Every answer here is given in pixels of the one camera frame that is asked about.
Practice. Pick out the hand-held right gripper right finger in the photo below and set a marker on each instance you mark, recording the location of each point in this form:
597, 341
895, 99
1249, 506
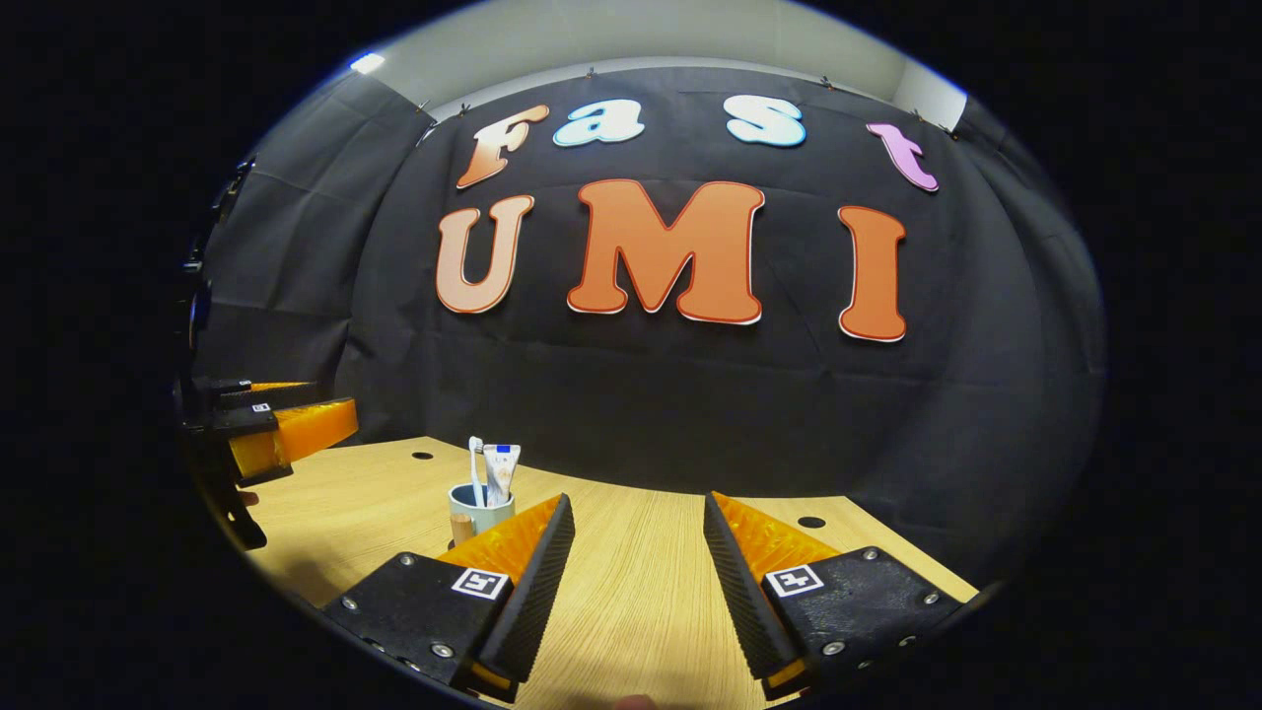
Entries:
735, 582

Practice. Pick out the black backdrop cloth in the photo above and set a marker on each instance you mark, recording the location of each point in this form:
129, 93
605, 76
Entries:
641, 394

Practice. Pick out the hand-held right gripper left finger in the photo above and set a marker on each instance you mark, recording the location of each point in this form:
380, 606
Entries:
537, 582

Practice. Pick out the white toothpaste tube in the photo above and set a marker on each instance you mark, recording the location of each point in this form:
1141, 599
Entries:
501, 468

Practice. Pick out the ceiling light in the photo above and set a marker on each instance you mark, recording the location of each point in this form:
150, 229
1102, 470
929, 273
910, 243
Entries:
367, 62

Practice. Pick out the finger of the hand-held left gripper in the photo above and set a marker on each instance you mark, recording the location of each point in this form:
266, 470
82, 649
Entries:
271, 391
306, 429

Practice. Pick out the pale green cup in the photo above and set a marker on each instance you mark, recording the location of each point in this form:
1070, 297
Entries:
473, 518

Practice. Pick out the white toothbrush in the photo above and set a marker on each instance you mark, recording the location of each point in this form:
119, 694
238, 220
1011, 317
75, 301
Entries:
475, 454

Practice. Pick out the wooden desktop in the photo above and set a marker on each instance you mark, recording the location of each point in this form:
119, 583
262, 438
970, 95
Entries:
641, 602

